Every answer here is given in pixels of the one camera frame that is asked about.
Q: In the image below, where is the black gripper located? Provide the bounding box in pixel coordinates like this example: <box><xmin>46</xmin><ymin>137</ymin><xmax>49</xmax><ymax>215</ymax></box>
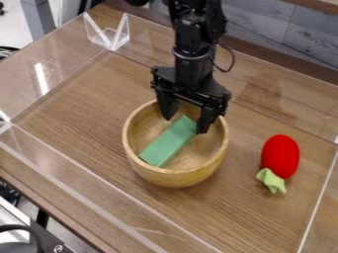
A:
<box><xmin>150</xmin><ymin>48</ymin><xmax>231</xmax><ymax>134</ymax></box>

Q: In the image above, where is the green rectangular block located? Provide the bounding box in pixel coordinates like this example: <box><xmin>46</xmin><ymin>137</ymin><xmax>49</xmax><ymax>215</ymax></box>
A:
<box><xmin>138</xmin><ymin>116</ymin><xmax>196</xmax><ymax>167</ymax></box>

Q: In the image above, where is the brown wooden bowl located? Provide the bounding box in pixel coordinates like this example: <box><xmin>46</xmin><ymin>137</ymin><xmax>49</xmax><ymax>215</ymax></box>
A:
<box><xmin>121</xmin><ymin>100</ymin><xmax>229</xmax><ymax>188</ymax></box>

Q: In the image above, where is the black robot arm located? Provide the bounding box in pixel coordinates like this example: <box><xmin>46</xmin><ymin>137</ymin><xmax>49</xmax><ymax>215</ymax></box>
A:
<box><xmin>150</xmin><ymin>0</ymin><xmax>231</xmax><ymax>133</ymax></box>

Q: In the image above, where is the red plush strawberry toy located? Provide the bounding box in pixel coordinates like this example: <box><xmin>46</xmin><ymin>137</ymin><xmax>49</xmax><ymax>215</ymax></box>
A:
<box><xmin>256</xmin><ymin>134</ymin><xmax>300</xmax><ymax>194</ymax></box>

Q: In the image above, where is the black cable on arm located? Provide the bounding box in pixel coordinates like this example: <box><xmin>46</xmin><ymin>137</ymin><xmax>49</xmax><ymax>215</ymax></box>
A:
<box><xmin>209</xmin><ymin>42</ymin><xmax>236</xmax><ymax>74</ymax></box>

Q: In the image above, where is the clear acrylic corner bracket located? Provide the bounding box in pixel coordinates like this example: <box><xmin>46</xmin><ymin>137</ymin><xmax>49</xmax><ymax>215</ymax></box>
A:
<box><xmin>82</xmin><ymin>12</ymin><xmax>130</xmax><ymax>51</ymax></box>

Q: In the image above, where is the black table clamp mount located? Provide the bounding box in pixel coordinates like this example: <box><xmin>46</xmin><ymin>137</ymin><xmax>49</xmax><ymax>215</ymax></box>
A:
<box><xmin>0</xmin><ymin>224</ymin><xmax>76</xmax><ymax>253</ymax></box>

